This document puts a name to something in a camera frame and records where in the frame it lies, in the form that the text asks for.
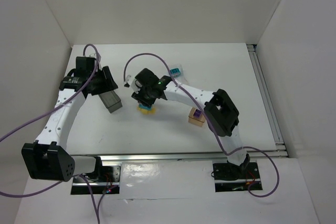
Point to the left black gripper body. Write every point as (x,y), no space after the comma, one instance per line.
(108,78)

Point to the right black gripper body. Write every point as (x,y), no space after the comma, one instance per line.
(143,99)

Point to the small teal lego brick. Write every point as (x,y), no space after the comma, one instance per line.
(145,107)

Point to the yellow lego pieces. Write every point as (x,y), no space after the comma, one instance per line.
(146,111)

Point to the purple curved lego piece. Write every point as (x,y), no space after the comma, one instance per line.
(197,113)

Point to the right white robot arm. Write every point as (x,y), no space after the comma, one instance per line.
(217,107)

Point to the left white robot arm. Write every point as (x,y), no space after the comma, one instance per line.
(46,158)

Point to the grey translucent container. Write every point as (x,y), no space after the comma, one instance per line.
(111,101)

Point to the clear plastic container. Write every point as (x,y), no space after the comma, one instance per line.
(182,77)

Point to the amber translucent container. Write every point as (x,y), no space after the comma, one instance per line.
(196,121)

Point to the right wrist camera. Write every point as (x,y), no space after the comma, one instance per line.
(132,82)

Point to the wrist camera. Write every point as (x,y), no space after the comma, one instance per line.
(132,82)
(95,56)

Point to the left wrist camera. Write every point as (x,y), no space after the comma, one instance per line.
(95,56)

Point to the aluminium rail front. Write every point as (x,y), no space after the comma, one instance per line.
(155,157)

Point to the aluminium rail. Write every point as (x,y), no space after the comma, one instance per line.
(275,129)
(155,157)

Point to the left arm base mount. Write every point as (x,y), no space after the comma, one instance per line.
(106,180)

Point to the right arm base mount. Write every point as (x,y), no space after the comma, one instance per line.
(226,180)

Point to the aluminium rail right side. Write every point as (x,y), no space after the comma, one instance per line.
(275,129)

